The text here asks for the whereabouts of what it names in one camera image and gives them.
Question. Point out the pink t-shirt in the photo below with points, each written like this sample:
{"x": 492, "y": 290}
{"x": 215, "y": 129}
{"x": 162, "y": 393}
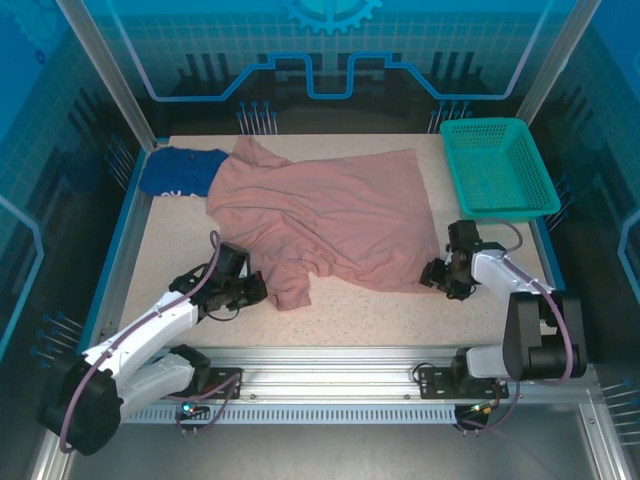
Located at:
{"x": 325, "y": 210}

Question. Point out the aluminium corner post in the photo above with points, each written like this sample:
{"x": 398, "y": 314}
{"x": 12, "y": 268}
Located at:
{"x": 560, "y": 60}
{"x": 105, "y": 75}

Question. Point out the small green-lit circuit board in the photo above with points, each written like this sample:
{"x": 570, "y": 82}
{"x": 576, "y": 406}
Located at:
{"x": 187, "y": 407}
{"x": 480, "y": 410}

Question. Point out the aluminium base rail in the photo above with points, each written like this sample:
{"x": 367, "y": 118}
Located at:
{"x": 325, "y": 370}

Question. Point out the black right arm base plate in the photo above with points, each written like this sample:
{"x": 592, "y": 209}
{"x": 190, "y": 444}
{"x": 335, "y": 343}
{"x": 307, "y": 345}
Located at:
{"x": 432, "y": 382}

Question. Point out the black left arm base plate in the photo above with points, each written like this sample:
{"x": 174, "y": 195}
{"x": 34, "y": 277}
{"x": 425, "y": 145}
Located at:
{"x": 225, "y": 380}

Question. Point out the aluminium lower frame bar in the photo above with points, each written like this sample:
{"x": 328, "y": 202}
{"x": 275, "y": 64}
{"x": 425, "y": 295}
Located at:
{"x": 45, "y": 465}
{"x": 607, "y": 450}

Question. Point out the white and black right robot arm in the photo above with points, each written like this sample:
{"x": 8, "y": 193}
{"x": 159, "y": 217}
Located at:
{"x": 495, "y": 272}

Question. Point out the blue table side trim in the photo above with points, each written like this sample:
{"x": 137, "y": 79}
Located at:
{"x": 547, "y": 260}
{"x": 112, "y": 270}

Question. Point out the folded blue t-shirt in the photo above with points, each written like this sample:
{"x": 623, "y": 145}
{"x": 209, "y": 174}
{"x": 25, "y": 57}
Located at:
{"x": 175, "y": 170}

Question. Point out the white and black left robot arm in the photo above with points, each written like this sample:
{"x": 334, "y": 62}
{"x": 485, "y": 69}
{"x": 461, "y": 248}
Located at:
{"x": 140, "y": 330}

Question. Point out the green plastic mesh basket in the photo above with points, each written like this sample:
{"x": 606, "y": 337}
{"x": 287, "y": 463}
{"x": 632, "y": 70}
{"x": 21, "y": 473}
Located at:
{"x": 495, "y": 170}

